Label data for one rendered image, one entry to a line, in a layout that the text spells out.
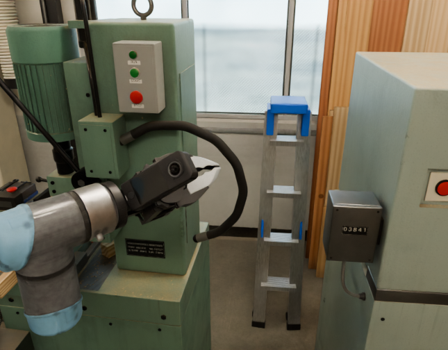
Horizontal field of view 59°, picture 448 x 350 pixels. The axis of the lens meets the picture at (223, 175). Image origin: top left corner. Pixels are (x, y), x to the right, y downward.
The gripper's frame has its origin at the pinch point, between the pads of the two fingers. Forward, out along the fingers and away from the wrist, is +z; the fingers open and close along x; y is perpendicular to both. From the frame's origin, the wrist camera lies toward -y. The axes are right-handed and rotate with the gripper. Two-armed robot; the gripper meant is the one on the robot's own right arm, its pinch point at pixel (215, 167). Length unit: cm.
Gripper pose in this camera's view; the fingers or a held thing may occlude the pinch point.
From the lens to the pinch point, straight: 69.4
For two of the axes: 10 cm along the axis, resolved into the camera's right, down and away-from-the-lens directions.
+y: -5.0, 4.2, 7.5
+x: 4.6, 8.7, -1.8
